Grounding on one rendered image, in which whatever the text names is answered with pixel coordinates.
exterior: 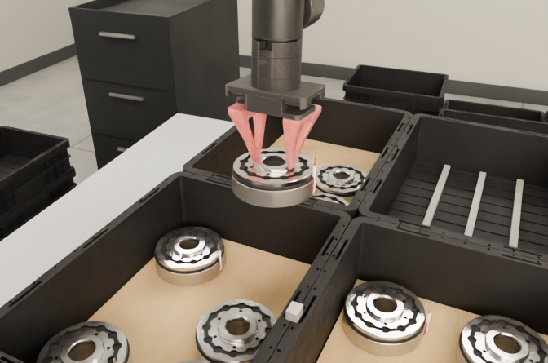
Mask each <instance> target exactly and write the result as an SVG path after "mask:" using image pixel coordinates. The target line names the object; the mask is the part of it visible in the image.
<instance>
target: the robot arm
mask: <svg viewBox="0 0 548 363"><path fill-rule="evenodd" d="M324 8H325V0H252V29H251V37H252V45H251V74H249V75H246V76H244V77H241V78H239V79H237V80H235V81H233V82H229V83H227V84H226V85H225V94H226V96H227V97H229V96H230V95H235V96H239V97H237V98H236V103H235V104H234V105H232V106H230V107H228V115H229V116H230V118H231V119H232V121H233V123H234V124H235V126H236V128H237V129H238V131H239V132H240V134H241V136H242V138H243V140H244V141H245V144H246V147H247V148H248V151H249V153H250V156H251V158H252V161H254V160H255V159H256V158H257V157H259V156H260V154H261V150H262V146H263V135H264V129H265V123H266V117H267V115H272V116H276V117H283V130H284V137H285V151H286V159H287V163H288V168H289V170H291V169H293V168H294V167H295V166H296V164H297V161H298V157H299V155H300V153H301V150H302V147H303V144H304V141H305V139H306V138H307V136H308V134H309V132H310V130H311V129H312V127H313V125H314V123H315V122H316V119H317V118H318V117H319V115H320V112H321V106H320V105H316V104H311V100H312V99H313V98H315V97H316V99H317V100H321V99H322V98H324V97H325V85H324V84H319V83H313V82H303V81H301V66H302V48H303V29H305V28H307V27H309V26H310V25H312V24H315V23H316V22H317V21H318V20H319V19H320V17H321V16H322V14H323V11H324ZM290 105H292V106H294V107H293V108H289V106H290ZM252 116H253V120H254V138H253V136H252V132H251V129H250V124H249V118H250V117H252Z"/></svg>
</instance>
